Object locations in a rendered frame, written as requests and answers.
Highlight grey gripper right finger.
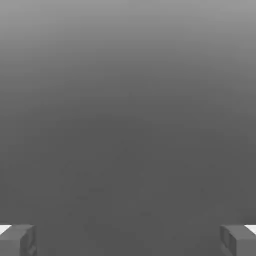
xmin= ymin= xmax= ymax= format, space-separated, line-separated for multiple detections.
xmin=219 ymin=223 xmax=256 ymax=256

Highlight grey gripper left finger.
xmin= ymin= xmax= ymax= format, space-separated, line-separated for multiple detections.
xmin=0 ymin=223 xmax=38 ymax=256

